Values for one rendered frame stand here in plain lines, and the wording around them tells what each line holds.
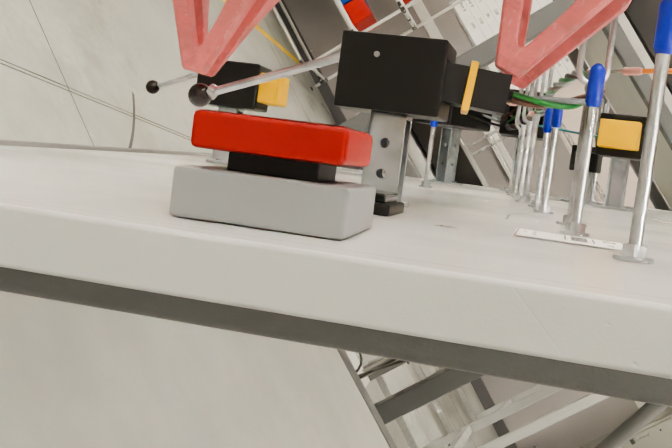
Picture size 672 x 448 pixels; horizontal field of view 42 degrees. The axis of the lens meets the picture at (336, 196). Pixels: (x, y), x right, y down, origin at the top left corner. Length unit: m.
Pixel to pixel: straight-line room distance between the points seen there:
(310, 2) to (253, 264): 8.52
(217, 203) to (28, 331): 0.45
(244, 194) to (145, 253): 0.04
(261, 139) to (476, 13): 8.08
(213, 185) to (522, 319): 0.10
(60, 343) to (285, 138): 0.49
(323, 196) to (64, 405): 0.47
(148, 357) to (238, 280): 0.61
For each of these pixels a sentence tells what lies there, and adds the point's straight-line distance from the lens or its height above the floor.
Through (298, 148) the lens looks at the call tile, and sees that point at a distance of 0.26.
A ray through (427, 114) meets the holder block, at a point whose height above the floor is 1.15.
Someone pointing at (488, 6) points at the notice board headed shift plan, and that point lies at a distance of 8.34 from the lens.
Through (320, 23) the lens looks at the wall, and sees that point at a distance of 8.65.
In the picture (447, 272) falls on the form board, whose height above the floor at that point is 1.14.
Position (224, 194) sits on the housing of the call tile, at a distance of 0.27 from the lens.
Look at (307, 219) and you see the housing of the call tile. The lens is 0.26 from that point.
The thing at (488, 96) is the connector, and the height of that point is 1.18.
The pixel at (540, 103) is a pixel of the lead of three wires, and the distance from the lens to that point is 0.47.
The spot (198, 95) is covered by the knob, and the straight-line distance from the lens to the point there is 0.50.
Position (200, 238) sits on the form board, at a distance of 0.24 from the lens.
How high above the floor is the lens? 1.17
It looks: 10 degrees down
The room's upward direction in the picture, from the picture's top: 61 degrees clockwise
